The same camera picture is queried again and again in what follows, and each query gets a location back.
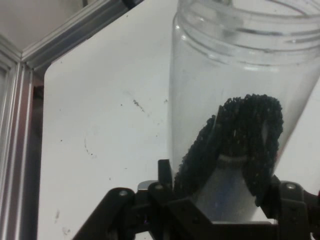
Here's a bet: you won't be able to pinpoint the short aluminium frame rail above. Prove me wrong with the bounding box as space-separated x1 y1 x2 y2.
21 0 146 79

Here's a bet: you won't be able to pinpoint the black seeds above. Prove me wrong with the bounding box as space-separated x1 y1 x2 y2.
173 93 285 208

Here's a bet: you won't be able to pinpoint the long aluminium frame rail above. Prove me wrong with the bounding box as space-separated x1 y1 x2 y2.
0 59 45 240

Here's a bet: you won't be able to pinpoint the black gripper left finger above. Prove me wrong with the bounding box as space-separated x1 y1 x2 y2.
72 159 213 240

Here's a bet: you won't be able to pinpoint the tall clear plastic jar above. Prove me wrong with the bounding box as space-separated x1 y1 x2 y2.
168 0 320 223

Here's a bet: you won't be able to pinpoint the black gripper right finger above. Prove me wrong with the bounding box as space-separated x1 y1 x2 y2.
259 174 320 240

